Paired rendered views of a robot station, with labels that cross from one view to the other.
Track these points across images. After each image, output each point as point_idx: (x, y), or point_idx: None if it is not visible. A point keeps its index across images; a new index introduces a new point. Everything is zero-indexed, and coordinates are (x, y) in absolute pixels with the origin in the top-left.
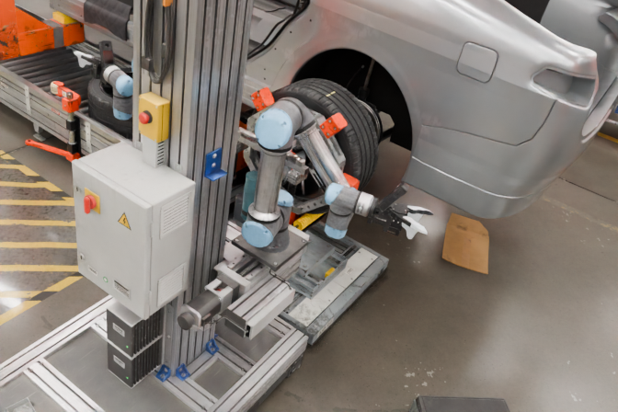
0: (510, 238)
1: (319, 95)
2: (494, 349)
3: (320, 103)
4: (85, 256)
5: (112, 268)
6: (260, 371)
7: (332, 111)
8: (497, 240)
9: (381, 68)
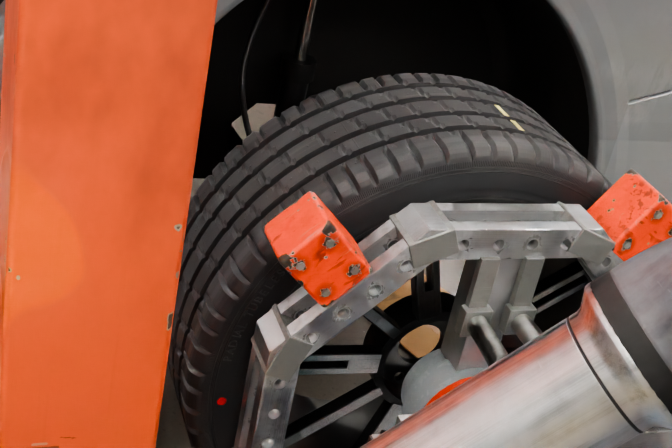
0: (457, 263)
1: (517, 138)
2: None
3: (546, 166)
4: None
5: None
6: None
7: (586, 176)
8: (450, 282)
9: None
